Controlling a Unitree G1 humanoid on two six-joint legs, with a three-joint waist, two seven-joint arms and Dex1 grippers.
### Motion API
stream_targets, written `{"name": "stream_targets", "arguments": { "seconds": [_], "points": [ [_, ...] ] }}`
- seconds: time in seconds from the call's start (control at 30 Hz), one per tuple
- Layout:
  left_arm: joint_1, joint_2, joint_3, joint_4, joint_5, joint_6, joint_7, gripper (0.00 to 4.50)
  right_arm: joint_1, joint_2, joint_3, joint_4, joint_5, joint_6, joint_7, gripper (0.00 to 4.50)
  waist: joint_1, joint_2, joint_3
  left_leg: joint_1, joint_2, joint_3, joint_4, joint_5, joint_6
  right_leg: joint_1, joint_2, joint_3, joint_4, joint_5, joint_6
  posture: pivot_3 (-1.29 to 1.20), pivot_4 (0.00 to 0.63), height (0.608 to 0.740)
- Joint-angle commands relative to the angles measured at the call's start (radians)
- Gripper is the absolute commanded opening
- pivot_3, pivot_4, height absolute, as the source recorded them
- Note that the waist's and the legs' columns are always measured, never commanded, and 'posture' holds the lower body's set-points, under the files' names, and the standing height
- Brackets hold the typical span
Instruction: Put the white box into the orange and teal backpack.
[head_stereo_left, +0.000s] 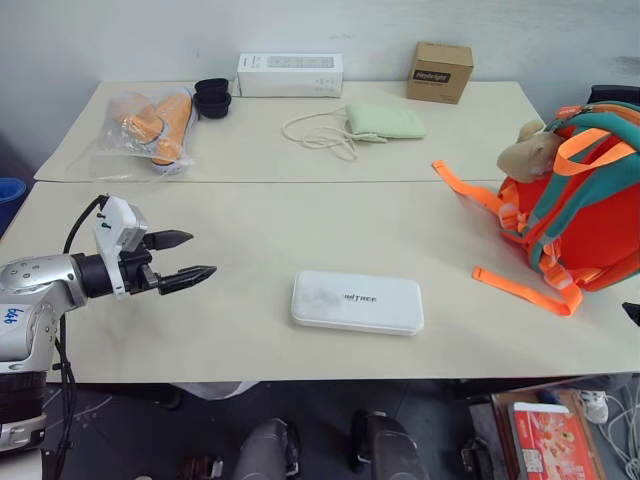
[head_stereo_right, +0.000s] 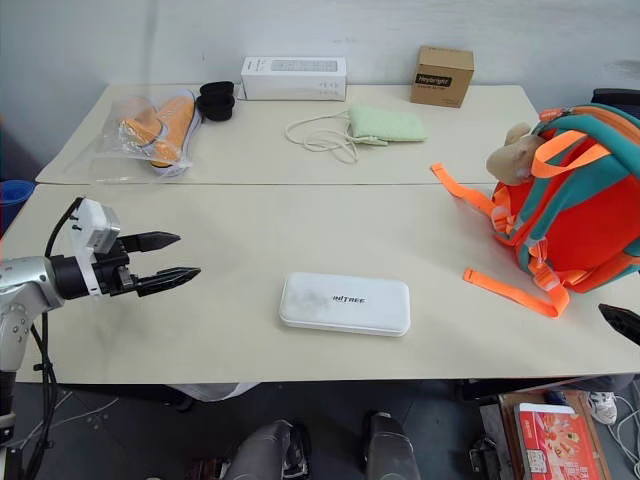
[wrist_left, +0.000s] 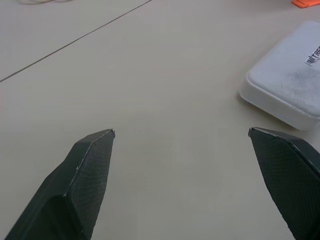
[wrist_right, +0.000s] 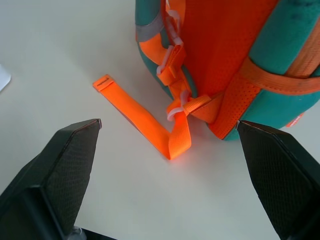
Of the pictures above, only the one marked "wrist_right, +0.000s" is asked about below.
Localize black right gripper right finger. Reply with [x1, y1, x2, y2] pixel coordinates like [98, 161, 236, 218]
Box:
[236, 120, 320, 240]

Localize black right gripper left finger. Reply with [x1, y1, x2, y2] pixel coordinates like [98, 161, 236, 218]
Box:
[0, 118, 102, 240]

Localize orange and teal backpack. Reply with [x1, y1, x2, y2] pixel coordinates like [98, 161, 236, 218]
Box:
[92, 0, 320, 161]

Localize white flat object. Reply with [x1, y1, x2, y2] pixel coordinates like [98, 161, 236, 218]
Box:
[0, 64, 12, 93]

